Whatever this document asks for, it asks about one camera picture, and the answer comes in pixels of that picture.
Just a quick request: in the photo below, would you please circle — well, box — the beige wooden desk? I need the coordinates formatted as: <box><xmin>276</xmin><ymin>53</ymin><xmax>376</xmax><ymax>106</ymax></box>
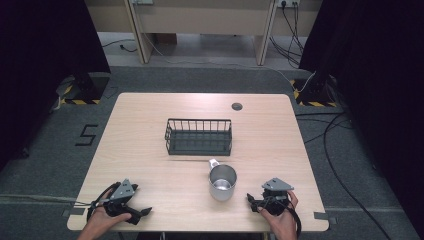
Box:
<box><xmin>83</xmin><ymin>0</ymin><xmax>324</xmax><ymax>67</ymax></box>

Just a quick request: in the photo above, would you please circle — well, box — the metal cup with handle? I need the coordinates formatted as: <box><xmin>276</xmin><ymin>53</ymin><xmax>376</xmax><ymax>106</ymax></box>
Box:
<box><xmin>208</xmin><ymin>158</ymin><xmax>238</xmax><ymax>203</ymax></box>

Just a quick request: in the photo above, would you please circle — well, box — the short black floor cable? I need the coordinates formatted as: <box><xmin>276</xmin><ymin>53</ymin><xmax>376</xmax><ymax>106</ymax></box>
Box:
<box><xmin>101</xmin><ymin>38</ymin><xmax>139</xmax><ymax>54</ymax></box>

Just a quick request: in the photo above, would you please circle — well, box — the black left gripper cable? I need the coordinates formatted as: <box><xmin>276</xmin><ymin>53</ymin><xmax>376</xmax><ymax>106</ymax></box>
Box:
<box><xmin>86</xmin><ymin>181</ymin><xmax>122</xmax><ymax>223</ymax></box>

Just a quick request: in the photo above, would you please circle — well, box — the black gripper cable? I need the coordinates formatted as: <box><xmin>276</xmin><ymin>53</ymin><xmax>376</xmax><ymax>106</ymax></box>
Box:
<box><xmin>281</xmin><ymin>199</ymin><xmax>303</xmax><ymax>238</ymax></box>
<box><xmin>86</xmin><ymin>181</ymin><xmax>122</xmax><ymax>223</ymax></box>

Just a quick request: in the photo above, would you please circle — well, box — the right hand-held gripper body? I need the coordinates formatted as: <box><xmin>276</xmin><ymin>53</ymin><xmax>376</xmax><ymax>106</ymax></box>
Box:
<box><xmin>261</xmin><ymin>177</ymin><xmax>295</xmax><ymax>215</ymax></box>

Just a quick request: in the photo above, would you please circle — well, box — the black curtain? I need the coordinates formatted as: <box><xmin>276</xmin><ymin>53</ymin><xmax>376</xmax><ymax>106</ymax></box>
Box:
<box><xmin>0</xmin><ymin>0</ymin><xmax>112</xmax><ymax>172</ymax></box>
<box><xmin>298</xmin><ymin>0</ymin><xmax>424</xmax><ymax>231</ymax></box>

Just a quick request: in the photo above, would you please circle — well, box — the person's left hand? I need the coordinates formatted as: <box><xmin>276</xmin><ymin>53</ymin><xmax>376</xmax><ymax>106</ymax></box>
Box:
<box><xmin>87</xmin><ymin>199</ymin><xmax>133</xmax><ymax>236</ymax></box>

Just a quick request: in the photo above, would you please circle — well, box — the stand base with hazard tape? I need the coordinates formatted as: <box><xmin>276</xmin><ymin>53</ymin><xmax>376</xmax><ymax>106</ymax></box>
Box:
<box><xmin>289</xmin><ymin>77</ymin><xmax>338</xmax><ymax>108</ymax></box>
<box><xmin>55</xmin><ymin>72</ymin><xmax>112</xmax><ymax>106</ymax></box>

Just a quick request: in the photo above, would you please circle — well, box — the black wire basket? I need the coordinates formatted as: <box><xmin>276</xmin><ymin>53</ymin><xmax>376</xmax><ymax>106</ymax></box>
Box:
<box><xmin>164</xmin><ymin>117</ymin><xmax>234</xmax><ymax>157</ymax></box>

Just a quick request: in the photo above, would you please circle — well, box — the long black floor cable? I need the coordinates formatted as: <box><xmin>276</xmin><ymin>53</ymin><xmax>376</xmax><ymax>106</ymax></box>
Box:
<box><xmin>322</xmin><ymin>112</ymin><xmax>393</xmax><ymax>240</ymax></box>

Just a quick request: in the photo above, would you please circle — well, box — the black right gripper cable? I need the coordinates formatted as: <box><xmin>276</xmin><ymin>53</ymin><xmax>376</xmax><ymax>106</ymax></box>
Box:
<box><xmin>281</xmin><ymin>199</ymin><xmax>303</xmax><ymax>238</ymax></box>

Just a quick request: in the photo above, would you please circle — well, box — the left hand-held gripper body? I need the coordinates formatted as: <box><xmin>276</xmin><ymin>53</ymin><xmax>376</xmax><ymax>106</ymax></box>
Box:
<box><xmin>102</xmin><ymin>178</ymin><xmax>140</xmax><ymax>218</ymax></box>

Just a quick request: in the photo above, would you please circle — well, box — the person's right hand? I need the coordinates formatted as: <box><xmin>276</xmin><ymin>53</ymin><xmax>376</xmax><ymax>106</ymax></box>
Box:
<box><xmin>258</xmin><ymin>190</ymin><xmax>300</xmax><ymax>236</ymax></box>

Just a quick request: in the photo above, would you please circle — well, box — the bundle of black plug cables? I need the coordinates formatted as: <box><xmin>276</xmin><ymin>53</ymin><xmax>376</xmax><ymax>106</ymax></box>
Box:
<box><xmin>268</xmin><ymin>2</ymin><xmax>306</xmax><ymax>70</ymax></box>

